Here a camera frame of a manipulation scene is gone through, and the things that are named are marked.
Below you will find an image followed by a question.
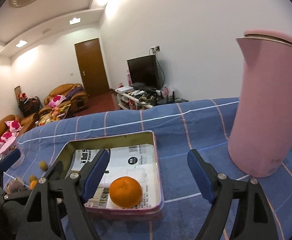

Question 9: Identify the small orange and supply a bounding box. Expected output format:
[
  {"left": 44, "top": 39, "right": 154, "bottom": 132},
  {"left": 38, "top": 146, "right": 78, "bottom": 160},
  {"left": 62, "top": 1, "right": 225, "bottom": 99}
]
[{"left": 30, "top": 180, "right": 38, "bottom": 190}]

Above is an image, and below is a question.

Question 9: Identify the large orange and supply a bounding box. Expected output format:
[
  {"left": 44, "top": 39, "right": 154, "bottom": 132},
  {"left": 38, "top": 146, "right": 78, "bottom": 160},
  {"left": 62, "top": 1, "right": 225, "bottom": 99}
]
[{"left": 109, "top": 176, "right": 143, "bottom": 209}]

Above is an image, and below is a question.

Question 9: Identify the purple passion fruit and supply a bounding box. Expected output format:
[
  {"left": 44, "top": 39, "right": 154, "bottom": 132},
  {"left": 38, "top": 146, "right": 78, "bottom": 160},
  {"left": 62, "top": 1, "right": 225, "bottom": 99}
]
[{"left": 6, "top": 177, "right": 28, "bottom": 194}]

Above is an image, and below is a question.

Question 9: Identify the brown leather sofa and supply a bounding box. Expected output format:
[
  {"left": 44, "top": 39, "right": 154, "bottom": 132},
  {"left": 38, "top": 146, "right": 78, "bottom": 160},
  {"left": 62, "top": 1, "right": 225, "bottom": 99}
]
[{"left": 0, "top": 113, "right": 38, "bottom": 143}]

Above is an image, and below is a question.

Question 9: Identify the green-brown longan fruit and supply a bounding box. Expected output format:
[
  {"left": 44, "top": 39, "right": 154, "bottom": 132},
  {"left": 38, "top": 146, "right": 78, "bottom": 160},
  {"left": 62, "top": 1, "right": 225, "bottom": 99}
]
[{"left": 39, "top": 161, "right": 48, "bottom": 171}]

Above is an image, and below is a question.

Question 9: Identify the black rack with items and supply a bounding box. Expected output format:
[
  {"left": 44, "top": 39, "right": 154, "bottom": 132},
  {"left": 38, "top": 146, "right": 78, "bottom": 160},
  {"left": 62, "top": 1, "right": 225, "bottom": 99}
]
[{"left": 14, "top": 86, "right": 43, "bottom": 118}]

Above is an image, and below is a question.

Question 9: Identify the cluttered coffee table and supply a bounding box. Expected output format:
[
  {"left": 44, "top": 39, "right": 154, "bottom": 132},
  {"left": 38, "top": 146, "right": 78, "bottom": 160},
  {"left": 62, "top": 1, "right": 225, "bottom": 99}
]
[{"left": 35, "top": 105, "right": 72, "bottom": 126}]

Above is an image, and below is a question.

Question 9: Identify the pink floral cushion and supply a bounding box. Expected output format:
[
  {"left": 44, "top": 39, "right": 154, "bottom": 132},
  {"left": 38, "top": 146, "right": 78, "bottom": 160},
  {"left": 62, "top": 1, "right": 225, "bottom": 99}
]
[{"left": 48, "top": 95, "right": 66, "bottom": 108}]

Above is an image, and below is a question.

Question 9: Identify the blue plaid tablecloth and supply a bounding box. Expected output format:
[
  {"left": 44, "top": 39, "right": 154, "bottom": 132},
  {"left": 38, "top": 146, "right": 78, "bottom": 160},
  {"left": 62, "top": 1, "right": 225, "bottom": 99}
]
[{"left": 3, "top": 98, "right": 292, "bottom": 239}]

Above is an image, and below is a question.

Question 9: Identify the brown leather armchair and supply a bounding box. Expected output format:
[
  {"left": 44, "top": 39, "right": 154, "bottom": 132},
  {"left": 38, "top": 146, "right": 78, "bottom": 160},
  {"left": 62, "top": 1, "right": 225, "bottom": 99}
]
[{"left": 39, "top": 83, "right": 89, "bottom": 115}]

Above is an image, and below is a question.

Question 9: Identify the pink thermos jug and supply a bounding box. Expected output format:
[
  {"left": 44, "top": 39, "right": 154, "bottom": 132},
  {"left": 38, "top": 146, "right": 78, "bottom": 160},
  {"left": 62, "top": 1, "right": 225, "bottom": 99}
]
[{"left": 228, "top": 29, "right": 292, "bottom": 178}]

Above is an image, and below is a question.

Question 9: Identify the pink metal tin box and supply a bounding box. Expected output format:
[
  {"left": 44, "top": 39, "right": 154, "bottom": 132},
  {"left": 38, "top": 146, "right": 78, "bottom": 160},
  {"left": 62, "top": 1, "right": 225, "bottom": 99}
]
[{"left": 54, "top": 131, "right": 164, "bottom": 221}]

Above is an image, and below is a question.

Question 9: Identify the printed paper liner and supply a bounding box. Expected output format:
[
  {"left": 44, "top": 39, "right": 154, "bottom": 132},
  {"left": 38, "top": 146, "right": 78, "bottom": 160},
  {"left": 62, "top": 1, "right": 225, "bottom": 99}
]
[{"left": 71, "top": 143, "right": 162, "bottom": 209}]

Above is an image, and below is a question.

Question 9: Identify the brown wooden door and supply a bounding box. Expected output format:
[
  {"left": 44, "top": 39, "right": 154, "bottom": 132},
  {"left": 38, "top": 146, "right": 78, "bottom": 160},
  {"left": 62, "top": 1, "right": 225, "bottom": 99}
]
[{"left": 75, "top": 38, "right": 109, "bottom": 97}]

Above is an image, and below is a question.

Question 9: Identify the white tv stand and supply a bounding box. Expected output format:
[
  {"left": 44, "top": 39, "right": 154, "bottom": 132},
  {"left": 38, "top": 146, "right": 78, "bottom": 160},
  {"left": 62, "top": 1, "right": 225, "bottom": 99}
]
[{"left": 115, "top": 86, "right": 188, "bottom": 110}]

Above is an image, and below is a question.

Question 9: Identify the black television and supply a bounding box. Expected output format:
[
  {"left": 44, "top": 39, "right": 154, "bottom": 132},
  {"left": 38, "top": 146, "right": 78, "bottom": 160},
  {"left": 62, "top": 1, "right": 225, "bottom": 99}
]
[{"left": 127, "top": 55, "right": 160, "bottom": 88}]

